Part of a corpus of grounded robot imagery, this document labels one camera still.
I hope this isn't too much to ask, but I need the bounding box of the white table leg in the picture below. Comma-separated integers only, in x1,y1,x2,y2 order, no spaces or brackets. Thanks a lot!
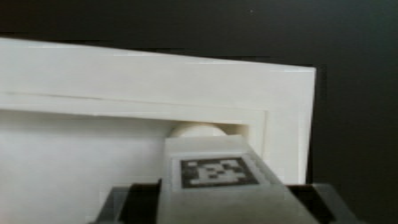
157,123,319,224

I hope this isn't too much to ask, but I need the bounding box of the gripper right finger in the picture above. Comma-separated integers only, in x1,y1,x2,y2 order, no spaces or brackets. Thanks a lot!
288,184,365,224

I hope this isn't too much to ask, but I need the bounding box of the white square tabletop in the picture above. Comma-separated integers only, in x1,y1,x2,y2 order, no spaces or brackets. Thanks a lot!
0,38,315,224

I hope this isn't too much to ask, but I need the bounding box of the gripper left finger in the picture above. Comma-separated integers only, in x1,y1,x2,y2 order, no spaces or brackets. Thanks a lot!
89,183,162,224

